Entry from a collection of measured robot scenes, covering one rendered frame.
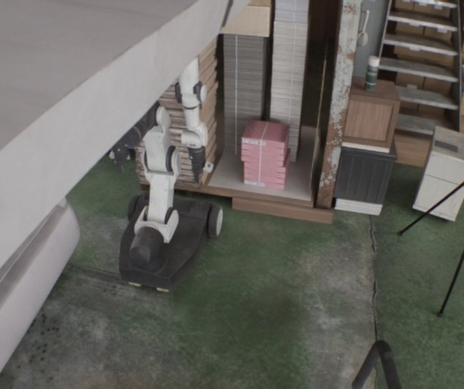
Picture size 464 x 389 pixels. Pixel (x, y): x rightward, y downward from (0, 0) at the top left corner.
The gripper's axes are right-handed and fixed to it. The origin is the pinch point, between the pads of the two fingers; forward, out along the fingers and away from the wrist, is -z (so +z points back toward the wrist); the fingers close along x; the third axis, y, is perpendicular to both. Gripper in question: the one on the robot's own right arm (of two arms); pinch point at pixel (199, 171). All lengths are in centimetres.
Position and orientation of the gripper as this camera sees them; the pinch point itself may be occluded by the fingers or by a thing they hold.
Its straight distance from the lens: 219.5
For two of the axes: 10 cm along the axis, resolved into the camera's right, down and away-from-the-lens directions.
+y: -9.8, -1.3, 1.6
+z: -0.4, -6.4, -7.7
